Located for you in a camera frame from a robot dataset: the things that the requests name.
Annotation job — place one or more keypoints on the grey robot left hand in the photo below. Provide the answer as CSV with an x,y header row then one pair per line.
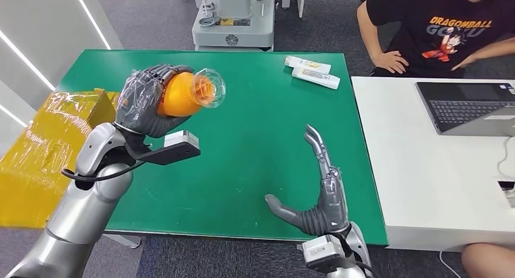
x,y
139,103

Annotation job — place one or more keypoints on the person's right hand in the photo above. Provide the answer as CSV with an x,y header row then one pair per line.
x,y
392,63

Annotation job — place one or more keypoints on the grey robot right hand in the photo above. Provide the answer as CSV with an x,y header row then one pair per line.
x,y
332,204

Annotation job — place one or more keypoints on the person's left hand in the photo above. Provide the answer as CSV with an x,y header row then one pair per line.
x,y
464,62

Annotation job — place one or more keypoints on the orange detergent bottle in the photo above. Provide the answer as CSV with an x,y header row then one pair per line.
x,y
181,95

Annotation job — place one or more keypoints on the person's right forearm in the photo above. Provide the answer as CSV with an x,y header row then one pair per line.
x,y
368,39

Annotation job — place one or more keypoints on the person's left forearm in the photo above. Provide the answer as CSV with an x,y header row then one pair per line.
x,y
495,49

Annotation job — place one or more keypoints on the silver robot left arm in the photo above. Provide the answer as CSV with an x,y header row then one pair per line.
x,y
84,212

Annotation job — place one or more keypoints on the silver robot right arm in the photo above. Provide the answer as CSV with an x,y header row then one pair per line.
x,y
358,244

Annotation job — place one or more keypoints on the dark grey laptop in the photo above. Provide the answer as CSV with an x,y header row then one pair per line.
x,y
462,107

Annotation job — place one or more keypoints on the person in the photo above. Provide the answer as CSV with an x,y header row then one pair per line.
x,y
422,10

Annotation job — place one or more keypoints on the white tube with grey label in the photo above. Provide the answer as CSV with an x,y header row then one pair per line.
x,y
317,78

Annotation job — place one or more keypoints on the white tube with yellow print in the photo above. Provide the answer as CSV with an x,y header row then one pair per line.
x,y
306,64

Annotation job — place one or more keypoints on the yellow taped cardboard box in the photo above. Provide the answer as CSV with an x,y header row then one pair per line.
x,y
36,155

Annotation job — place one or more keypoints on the grey wheeled machine base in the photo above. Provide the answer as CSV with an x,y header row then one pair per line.
x,y
235,31

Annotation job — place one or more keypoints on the person's knee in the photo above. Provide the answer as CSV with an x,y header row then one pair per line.
x,y
491,262

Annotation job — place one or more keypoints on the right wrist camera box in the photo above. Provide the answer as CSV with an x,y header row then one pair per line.
x,y
320,252

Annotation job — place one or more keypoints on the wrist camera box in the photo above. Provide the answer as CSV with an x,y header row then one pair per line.
x,y
181,138
320,252

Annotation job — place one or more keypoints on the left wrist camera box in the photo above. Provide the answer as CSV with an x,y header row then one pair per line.
x,y
181,138

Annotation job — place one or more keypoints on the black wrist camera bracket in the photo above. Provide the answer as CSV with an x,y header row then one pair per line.
x,y
169,154

